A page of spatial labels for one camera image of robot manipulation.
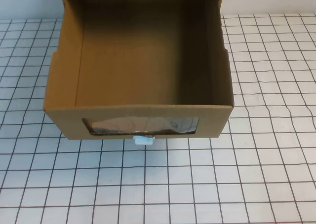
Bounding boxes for brown cardboard shoe box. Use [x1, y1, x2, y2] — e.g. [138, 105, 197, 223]
[42, 0, 235, 139]

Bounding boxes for pale blue plastic tab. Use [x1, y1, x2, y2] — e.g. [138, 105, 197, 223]
[132, 135, 154, 146]

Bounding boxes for white black-grid tablecloth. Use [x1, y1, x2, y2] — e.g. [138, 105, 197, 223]
[0, 13, 316, 224]

